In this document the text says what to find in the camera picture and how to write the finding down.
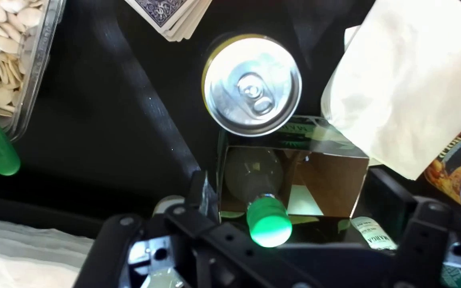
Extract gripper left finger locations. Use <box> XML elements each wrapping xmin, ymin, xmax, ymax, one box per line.
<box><xmin>74</xmin><ymin>171</ymin><xmax>313</xmax><ymax>288</ymax></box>

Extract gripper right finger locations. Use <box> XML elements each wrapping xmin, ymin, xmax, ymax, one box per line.
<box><xmin>364</xmin><ymin>168</ymin><xmax>461</xmax><ymax>288</ymax></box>

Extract bottle with white label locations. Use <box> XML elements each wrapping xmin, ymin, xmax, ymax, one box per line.
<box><xmin>350</xmin><ymin>216</ymin><xmax>399</xmax><ymax>251</ymax></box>

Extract glass bottle with green cap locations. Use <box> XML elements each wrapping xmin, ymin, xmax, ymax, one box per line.
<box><xmin>224</xmin><ymin>147</ymin><xmax>293</xmax><ymax>248</ymax></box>

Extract green cardboard box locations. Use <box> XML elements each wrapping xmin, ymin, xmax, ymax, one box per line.
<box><xmin>216</xmin><ymin>115</ymin><xmax>371</xmax><ymax>244</ymax></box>

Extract orange printed snack packet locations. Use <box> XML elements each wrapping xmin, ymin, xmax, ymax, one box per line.
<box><xmin>424</xmin><ymin>124</ymin><xmax>461</xmax><ymax>208</ymax></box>

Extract silver top drink can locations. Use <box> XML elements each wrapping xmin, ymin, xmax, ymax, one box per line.
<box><xmin>202</xmin><ymin>34</ymin><xmax>303</xmax><ymax>137</ymax></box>

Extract white paper napkin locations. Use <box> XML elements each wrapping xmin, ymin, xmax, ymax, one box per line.
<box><xmin>320</xmin><ymin>0</ymin><xmax>461</xmax><ymax>181</ymax></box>

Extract white cloth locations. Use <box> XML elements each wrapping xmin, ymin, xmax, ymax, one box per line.
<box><xmin>0</xmin><ymin>218</ymin><xmax>96</xmax><ymax>288</ymax></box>

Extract deck of playing cards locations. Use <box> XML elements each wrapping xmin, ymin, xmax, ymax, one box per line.
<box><xmin>124</xmin><ymin>0</ymin><xmax>213</xmax><ymax>42</ymax></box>

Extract clear plastic container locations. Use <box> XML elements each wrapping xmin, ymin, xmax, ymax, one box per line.
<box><xmin>0</xmin><ymin>0</ymin><xmax>67</xmax><ymax>145</ymax></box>

